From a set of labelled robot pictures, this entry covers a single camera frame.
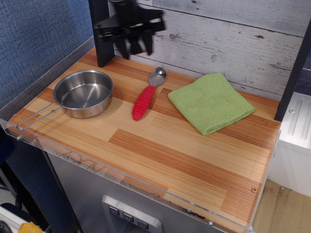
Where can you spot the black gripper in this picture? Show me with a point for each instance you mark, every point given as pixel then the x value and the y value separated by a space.
pixel 130 20

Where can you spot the black and white sushi toy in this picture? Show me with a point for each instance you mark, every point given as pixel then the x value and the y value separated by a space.
pixel 137 46

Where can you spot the green folded cloth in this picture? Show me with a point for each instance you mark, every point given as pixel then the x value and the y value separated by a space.
pixel 210 103

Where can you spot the silver toy fridge cabinet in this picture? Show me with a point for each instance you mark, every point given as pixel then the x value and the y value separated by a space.
pixel 85 187

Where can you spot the clear acrylic edge guard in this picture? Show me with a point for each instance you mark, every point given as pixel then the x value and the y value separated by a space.
pixel 215 179

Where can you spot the silver dispenser button panel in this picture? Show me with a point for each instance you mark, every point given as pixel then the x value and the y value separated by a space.
pixel 132 215

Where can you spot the white ribbed side unit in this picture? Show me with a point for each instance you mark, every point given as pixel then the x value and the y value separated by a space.
pixel 290 166

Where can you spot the yellow and black bag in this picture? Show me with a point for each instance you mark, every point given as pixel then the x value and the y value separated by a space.
pixel 28 227

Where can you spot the spoon with red handle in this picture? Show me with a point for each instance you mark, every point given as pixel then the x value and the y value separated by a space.
pixel 157 77

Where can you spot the dark left vertical post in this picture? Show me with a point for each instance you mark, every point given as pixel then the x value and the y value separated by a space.
pixel 104 50

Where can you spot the dark vertical post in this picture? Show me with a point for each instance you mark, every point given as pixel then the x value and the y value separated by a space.
pixel 294 76
pixel 104 50

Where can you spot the silver pot with wire handle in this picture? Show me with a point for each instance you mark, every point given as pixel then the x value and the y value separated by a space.
pixel 82 94

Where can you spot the dark right vertical post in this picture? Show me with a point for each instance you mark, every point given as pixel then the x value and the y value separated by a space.
pixel 294 76

